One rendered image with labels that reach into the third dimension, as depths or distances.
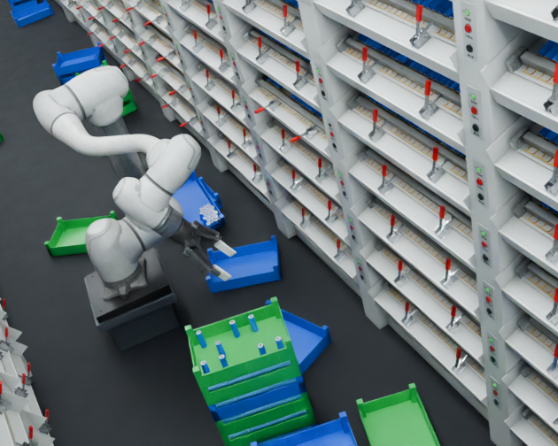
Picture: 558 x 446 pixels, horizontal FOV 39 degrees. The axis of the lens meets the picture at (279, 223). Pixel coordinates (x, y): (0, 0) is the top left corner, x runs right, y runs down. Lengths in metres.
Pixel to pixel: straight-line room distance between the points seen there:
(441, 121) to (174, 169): 0.79
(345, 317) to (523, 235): 1.29
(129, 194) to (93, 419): 1.06
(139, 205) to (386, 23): 0.86
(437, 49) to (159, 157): 0.88
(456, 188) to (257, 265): 1.50
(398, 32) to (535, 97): 0.45
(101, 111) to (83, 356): 1.05
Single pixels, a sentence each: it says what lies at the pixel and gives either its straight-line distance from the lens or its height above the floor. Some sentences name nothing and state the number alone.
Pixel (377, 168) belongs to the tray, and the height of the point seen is 0.75.
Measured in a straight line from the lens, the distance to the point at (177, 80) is 4.09.
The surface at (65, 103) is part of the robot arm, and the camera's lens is 2.65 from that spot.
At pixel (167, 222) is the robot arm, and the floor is 0.82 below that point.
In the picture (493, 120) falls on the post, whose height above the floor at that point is 1.22.
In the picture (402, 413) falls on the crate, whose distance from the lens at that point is 2.67.
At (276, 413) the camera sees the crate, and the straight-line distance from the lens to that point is 2.52.
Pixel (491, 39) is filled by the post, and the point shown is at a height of 1.40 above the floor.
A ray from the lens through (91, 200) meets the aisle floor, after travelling 4.11.
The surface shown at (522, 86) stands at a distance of 1.61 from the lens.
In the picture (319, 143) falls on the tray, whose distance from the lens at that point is 2.60.
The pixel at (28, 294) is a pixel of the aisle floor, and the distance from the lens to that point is 3.70.
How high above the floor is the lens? 2.14
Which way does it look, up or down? 38 degrees down
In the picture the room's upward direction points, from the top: 16 degrees counter-clockwise
